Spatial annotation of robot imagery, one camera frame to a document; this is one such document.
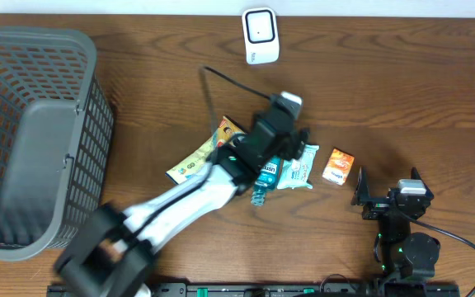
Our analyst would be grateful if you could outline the grey plastic shopping basket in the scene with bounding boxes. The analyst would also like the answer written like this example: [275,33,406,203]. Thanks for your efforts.
[0,26,114,262]

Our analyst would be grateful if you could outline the right camera cable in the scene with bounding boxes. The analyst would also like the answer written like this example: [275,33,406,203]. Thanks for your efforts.
[393,201,475,297]

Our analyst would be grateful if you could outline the teal mouthwash bottle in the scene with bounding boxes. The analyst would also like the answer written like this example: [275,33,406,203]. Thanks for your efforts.
[251,157,282,206]

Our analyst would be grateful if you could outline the yellow wet wipes bag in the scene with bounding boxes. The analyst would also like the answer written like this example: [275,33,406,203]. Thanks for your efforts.
[166,115,245,184]

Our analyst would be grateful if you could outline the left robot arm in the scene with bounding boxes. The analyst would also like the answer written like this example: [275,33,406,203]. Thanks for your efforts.
[54,92,309,296]

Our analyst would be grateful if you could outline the white barcode scanner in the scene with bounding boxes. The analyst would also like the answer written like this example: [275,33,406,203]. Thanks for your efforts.
[242,7,280,65]

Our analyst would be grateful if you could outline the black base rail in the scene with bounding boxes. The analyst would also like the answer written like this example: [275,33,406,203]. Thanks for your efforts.
[46,281,462,297]

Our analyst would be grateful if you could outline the light blue wipes pack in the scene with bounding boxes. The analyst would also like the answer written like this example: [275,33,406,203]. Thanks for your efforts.
[276,144,319,190]

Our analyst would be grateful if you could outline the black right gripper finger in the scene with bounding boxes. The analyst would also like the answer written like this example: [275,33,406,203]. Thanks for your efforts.
[350,167,370,205]
[410,167,432,198]

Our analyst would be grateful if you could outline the small orange snack box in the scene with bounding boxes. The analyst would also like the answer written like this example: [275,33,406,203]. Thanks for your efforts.
[322,148,355,186]

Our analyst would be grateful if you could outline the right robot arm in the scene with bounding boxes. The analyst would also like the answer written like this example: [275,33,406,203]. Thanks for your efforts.
[351,167,440,296]

